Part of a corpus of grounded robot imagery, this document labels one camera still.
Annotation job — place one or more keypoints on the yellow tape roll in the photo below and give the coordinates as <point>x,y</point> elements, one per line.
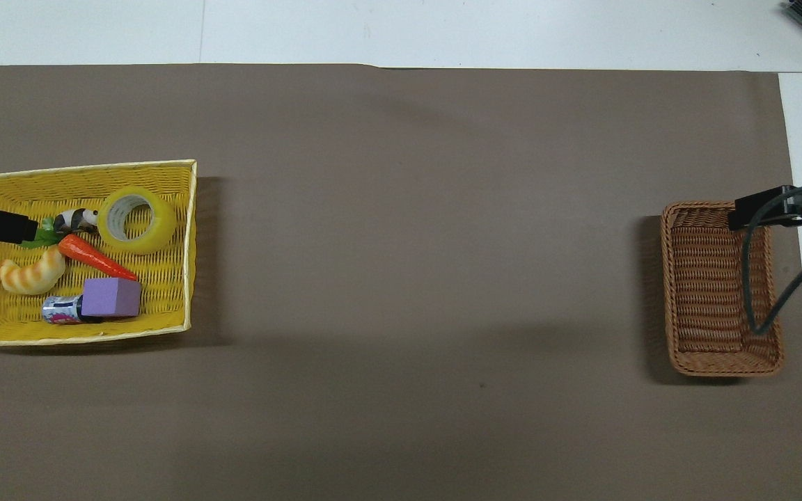
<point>158,234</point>

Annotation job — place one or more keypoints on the brown wicker basket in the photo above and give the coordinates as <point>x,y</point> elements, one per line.
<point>706,292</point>

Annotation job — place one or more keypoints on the purple foam block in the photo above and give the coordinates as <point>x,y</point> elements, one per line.
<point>113,297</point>

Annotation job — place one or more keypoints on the orange toy carrot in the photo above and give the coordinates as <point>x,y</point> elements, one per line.
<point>92,257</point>

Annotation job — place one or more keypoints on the black and white toy animal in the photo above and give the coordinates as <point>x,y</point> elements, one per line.
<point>71,220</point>

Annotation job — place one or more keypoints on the small silver printed can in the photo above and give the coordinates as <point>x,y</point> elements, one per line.
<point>60,310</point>

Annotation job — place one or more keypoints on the toy bread croissant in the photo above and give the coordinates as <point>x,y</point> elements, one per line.
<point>30,277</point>

